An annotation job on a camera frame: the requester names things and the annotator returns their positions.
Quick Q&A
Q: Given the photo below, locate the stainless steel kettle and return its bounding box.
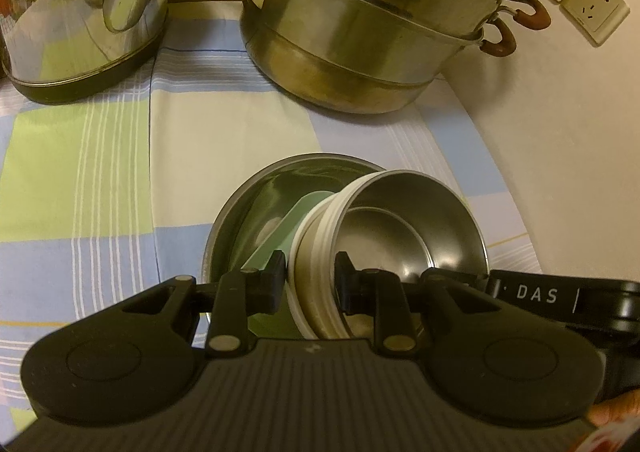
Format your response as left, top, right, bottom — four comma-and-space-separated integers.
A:
0, 0, 186, 106

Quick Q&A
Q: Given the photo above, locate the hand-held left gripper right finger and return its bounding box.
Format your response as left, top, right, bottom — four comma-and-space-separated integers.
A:
334, 252, 562, 352

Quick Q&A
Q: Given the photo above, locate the green rectangular plate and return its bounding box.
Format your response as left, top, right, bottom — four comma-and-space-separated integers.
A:
240, 191, 335, 339

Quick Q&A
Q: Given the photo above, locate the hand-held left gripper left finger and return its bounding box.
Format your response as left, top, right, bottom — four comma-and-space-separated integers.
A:
75, 251, 288, 358

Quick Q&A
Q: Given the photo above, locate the large stainless steel basin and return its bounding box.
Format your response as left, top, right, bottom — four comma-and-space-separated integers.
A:
202, 153, 391, 327

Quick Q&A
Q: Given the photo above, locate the person's right hand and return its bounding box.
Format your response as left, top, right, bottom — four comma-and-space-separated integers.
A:
587, 392, 640, 429

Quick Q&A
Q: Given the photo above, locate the small stainless steel bowl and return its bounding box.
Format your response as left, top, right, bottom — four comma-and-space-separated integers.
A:
334, 174, 488, 285

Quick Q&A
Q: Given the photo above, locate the checked tablecloth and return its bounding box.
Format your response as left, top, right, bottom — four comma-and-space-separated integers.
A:
0, 0, 543, 438

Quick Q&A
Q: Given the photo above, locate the red and white cloth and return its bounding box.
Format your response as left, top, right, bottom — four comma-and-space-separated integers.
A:
575, 424, 640, 452

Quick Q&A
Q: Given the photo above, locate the cream ribbed round bowl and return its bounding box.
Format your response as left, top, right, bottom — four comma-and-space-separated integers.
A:
286, 169, 488, 339

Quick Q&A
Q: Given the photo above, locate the stainless steel steamer pot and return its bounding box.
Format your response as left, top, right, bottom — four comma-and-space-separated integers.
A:
207, 0, 552, 115

